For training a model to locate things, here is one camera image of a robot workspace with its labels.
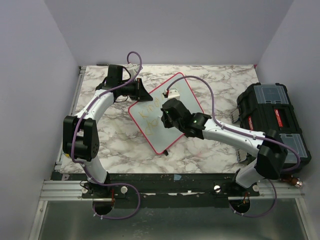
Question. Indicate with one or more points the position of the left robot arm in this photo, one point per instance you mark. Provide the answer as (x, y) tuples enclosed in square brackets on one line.
[(80, 133)]

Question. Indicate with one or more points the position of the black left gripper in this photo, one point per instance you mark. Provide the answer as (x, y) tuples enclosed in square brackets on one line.
[(141, 93)]

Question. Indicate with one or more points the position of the black plastic toolbox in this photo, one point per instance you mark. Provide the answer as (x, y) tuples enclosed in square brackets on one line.
[(263, 107)]

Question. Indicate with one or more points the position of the aluminium frame profile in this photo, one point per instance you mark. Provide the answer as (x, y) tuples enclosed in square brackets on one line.
[(50, 190)]

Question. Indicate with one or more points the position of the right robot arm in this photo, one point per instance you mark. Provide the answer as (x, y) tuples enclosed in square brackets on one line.
[(267, 148)]

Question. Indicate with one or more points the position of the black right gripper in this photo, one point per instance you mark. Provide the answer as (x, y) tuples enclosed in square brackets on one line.
[(167, 125)]

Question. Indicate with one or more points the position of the pink framed whiteboard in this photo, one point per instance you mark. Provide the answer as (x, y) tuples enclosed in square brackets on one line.
[(147, 115)]

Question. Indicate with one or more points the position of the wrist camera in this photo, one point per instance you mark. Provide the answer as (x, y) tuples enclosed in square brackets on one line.
[(171, 94), (132, 68)]

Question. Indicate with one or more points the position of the copper red connector plug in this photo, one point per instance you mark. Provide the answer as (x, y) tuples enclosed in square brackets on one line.
[(293, 181)]

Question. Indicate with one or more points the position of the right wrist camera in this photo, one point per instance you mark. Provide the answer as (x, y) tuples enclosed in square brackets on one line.
[(171, 94)]

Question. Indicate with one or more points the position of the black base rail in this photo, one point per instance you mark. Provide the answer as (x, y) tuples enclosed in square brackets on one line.
[(159, 190)]

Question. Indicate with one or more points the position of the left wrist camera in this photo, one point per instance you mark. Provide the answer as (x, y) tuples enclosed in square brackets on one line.
[(132, 68)]

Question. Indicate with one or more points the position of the small black wall clip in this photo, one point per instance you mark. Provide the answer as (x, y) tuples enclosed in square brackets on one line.
[(102, 64)]

